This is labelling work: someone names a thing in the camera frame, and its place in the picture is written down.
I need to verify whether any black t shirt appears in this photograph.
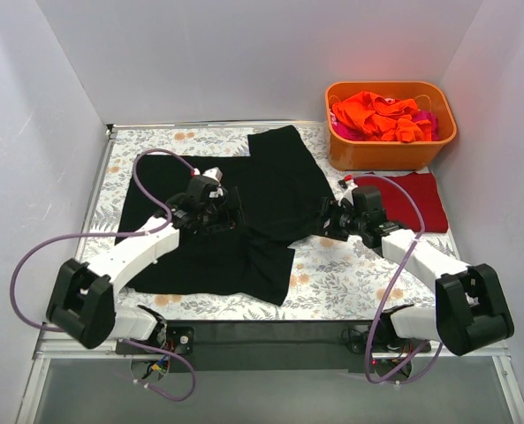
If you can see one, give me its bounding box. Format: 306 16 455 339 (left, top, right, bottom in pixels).
127 125 333 306

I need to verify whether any orange t shirt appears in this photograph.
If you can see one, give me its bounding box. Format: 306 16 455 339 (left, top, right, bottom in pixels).
330 91 424 143

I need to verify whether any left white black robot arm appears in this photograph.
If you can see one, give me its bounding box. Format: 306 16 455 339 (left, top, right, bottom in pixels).
46 175 244 353

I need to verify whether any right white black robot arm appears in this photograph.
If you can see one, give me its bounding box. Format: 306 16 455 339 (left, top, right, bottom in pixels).
317 186 514 356

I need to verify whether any folded dark red t shirt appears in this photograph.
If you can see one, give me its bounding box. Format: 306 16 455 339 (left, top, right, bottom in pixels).
355 172 449 233

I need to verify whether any floral patterned table mat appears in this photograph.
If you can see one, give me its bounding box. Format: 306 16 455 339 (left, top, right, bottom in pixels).
81 126 435 322

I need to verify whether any magenta pink t shirt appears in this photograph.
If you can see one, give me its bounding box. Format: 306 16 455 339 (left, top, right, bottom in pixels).
330 110 439 142

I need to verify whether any orange plastic laundry basket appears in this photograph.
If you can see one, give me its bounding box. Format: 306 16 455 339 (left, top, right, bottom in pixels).
325 81 457 170

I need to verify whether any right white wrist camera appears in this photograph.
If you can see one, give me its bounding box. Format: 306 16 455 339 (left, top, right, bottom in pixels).
338 175 358 207

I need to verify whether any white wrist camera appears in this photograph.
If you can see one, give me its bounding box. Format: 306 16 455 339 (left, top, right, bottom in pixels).
187 167 224 201
338 175 358 207

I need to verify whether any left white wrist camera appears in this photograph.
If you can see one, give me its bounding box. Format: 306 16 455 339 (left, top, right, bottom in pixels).
187 167 224 201

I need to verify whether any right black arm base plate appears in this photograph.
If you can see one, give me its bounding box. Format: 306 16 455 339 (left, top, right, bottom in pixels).
340 325 422 355

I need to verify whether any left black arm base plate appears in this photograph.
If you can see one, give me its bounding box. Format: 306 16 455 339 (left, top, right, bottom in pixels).
115 325 195 355

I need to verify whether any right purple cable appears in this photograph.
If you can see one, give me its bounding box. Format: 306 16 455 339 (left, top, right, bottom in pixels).
340 174 444 385

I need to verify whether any aluminium frame rail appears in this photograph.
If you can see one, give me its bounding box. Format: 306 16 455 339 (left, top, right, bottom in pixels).
18 322 524 423

